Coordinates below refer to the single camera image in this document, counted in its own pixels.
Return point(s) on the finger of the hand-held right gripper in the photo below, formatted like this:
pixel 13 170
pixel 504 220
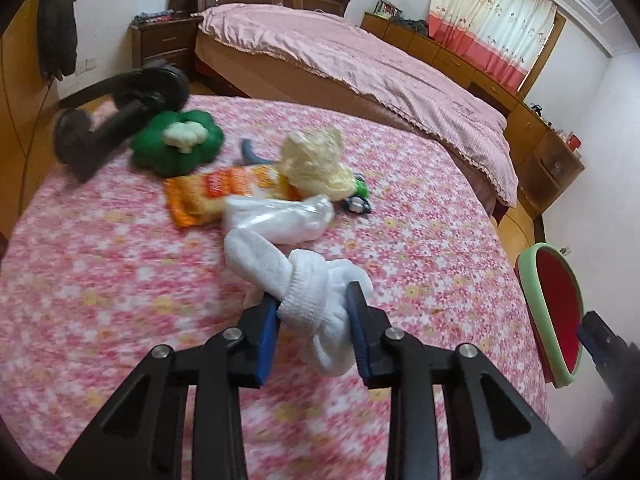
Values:
pixel 597 340

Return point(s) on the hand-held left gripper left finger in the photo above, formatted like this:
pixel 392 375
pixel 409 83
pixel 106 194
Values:
pixel 265 345

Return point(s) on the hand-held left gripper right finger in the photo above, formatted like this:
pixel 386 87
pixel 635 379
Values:
pixel 361 340

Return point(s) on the red bucket with green rim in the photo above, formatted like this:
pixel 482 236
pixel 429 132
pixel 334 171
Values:
pixel 555 305

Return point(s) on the white sock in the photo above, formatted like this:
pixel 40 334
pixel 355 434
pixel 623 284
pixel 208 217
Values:
pixel 310 285

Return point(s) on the clear plastic bag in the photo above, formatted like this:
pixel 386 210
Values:
pixel 280 217

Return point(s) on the small green blue toy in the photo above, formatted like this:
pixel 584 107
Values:
pixel 359 197

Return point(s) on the orange snack packet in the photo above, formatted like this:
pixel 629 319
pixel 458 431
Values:
pixel 210 190

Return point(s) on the pale yellow plastic bag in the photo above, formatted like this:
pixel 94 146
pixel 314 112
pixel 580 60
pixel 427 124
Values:
pixel 310 165

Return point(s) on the grey blue scrap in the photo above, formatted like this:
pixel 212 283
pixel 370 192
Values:
pixel 248 152

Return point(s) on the wooden cabinet row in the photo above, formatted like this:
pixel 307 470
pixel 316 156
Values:
pixel 545 155

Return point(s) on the red box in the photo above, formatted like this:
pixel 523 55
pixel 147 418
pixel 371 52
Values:
pixel 574 141

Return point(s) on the green plush flower toy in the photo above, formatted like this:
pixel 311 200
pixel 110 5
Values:
pixel 155 145

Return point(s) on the pink checked blanket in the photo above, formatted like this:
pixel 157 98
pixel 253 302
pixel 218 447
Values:
pixel 375 75

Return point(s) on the dark wooden nightstand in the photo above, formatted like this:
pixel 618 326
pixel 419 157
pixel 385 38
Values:
pixel 165 45

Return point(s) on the dark clothes pile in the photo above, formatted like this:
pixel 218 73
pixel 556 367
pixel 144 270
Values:
pixel 410 26

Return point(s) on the colourful box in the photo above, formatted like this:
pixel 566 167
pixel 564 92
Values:
pixel 386 8

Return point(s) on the white and red curtain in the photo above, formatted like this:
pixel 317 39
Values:
pixel 490 20

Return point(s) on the stack of books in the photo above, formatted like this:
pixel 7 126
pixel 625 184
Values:
pixel 152 16

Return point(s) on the wooden wardrobe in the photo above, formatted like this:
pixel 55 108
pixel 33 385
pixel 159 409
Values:
pixel 20 85

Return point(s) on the black jacket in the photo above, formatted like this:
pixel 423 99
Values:
pixel 57 25

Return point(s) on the black suction mount holder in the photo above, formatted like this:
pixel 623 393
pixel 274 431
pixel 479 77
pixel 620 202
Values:
pixel 125 110

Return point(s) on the white wall socket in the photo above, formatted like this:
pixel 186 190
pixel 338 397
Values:
pixel 91 65

